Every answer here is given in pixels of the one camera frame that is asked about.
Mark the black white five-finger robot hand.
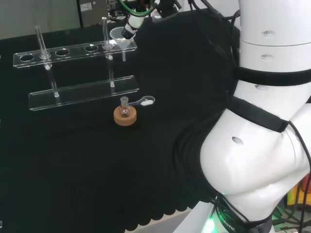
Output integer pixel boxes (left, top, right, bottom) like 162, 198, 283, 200
121, 0, 181, 41

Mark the translucent plastic funnel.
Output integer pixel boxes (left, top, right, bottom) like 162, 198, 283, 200
109, 27, 134, 62

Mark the clear glass weighing funnel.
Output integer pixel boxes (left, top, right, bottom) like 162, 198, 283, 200
128, 96, 156, 107

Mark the clear acrylic funnel stand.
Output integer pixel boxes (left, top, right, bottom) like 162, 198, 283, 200
12, 17, 140, 112

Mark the grey metal cabinet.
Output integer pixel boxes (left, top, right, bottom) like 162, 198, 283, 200
77, 0, 109, 28

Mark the small round-bottom glass flask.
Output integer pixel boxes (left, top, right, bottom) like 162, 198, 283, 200
119, 96, 132, 119

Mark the black cloth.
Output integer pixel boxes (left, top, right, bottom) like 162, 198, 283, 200
0, 9, 243, 233

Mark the yellow stop button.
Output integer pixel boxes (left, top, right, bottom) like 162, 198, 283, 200
287, 174, 311, 209

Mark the green cable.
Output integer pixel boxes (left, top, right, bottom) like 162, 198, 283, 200
118, 0, 156, 17

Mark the cork ring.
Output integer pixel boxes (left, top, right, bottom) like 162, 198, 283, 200
113, 106, 138, 127

